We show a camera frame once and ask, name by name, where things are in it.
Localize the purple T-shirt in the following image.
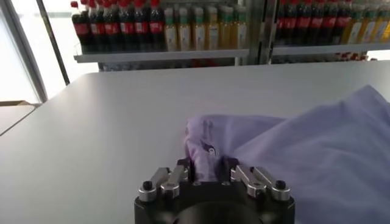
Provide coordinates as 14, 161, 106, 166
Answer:
184, 84, 390, 224

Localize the grey window frame post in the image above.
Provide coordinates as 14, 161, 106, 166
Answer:
0, 0, 48, 103

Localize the black slanted metal pole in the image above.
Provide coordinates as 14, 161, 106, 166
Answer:
35, 0, 71, 86

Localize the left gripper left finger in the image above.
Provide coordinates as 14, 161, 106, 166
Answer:
137, 157, 192, 203

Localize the grey shelving unit red-drink bottle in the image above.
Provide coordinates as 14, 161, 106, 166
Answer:
258, 0, 390, 65

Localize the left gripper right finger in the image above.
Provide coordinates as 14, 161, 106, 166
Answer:
219, 156, 290, 202

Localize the grey shelving unit six-cola row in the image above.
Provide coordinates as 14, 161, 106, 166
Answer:
73, 0, 269, 72

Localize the cola bottle red cap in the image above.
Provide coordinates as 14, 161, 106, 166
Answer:
149, 0, 166, 52
70, 1, 91, 52
334, 0, 352, 46
103, 0, 121, 52
322, 0, 338, 46
297, 0, 312, 46
285, 0, 299, 46
88, 0, 104, 52
275, 0, 287, 46
310, 0, 324, 46
133, 0, 151, 52
118, 0, 135, 52

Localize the open cardboard box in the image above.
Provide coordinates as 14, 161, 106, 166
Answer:
0, 100, 33, 107

